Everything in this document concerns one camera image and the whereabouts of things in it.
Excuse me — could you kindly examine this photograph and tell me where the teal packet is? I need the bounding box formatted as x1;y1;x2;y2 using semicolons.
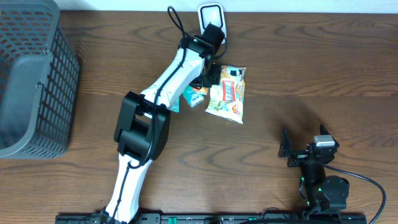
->
170;86;208;113

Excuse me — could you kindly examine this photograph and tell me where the yellow snack bag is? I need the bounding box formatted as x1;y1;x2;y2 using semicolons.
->
205;65;246;124

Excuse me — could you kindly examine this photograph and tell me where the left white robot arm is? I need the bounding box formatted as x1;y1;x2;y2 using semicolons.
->
101;24;225;223

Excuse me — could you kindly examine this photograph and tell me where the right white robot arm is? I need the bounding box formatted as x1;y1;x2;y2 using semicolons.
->
278;124;349;220

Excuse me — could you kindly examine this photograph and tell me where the grey plastic mesh basket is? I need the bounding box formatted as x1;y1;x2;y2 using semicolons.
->
1;0;80;159

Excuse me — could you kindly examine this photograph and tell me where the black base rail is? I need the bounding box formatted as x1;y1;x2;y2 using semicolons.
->
55;211;367;224

